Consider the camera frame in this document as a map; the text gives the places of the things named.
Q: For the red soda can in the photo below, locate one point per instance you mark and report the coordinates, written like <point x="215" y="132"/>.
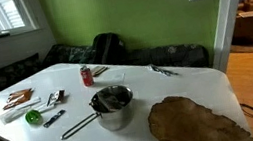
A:
<point x="87" y="77"/>

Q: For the white plastic wrapped utensils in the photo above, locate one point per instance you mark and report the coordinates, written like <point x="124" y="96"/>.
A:
<point x="19" y="110"/>

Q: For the dark floral bench cushion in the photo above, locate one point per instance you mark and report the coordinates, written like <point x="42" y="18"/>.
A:
<point x="184" y="55"/>

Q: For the small card stack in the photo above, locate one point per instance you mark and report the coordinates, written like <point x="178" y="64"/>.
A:
<point x="97" y="70"/>

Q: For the dark blue flat strip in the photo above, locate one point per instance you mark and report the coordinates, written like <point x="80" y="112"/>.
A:
<point x="54" y="118"/>

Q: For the green round plastic lid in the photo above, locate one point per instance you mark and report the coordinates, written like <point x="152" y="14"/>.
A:
<point x="33" y="117"/>

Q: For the orange foil packet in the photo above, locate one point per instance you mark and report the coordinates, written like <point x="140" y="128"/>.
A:
<point x="18" y="97"/>

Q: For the steel pot with handle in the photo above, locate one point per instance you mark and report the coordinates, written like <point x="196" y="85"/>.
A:
<point x="112" y="121"/>

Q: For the black backpack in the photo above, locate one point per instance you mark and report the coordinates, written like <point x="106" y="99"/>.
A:
<point x="108" y="49"/>

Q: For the wooden cabinet in far room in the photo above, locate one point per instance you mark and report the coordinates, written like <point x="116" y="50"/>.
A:
<point x="244" y="25"/>

